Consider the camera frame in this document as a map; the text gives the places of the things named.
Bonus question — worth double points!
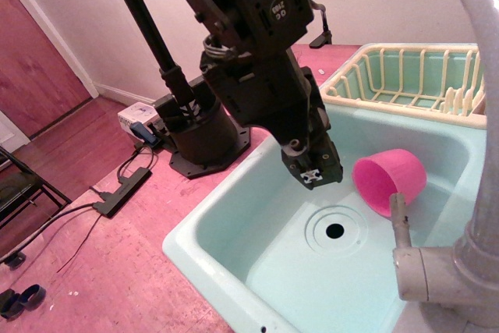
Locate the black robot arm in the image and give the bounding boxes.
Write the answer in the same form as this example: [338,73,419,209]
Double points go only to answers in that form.
[124,0,343,189]

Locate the brown wooden door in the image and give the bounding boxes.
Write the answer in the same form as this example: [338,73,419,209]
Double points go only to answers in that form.
[1,0,91,139]

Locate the black metal chair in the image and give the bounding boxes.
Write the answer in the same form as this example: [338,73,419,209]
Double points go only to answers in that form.
[1,147,72,228]

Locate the black gripper finger with rail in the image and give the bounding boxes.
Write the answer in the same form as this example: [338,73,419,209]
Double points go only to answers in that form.
[299,169,324,190]

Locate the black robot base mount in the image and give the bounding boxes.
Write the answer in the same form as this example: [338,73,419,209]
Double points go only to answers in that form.
[153,76,251,179]

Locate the black usb hub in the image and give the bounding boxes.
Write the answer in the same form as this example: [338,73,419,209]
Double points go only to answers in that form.
[92,167,152,218]

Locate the pink plastic cup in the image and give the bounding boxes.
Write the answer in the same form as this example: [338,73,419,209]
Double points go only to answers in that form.
[352,149,427,218]

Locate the black cable on table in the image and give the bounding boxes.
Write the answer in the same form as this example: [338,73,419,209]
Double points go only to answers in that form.
[0,203,103,275]

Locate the black tape roll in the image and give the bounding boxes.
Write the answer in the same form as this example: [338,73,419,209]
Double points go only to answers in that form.
[19,284,46,310]
[1,289,24,320]

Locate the cream dish drying rack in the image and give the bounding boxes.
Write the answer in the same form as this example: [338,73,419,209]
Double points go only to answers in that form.
[320,43,487,129]

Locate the white cardboard box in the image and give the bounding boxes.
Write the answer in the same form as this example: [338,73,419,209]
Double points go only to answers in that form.
[118,102,160,141]

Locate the grey toy faucet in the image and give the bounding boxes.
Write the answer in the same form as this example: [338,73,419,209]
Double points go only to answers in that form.
[391,0,498,332]

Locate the blue black adapter plug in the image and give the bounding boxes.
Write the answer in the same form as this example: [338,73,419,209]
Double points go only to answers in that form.
[129,122,161,147]

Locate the black table clamp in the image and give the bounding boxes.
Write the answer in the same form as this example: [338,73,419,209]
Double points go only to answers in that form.
[309,1,332,49]

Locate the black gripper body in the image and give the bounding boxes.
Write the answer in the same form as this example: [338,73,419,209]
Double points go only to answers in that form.
[200,50,343,185]

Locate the light teal toy sink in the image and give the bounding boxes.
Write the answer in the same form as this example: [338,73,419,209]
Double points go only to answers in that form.
[161,99,488,333]

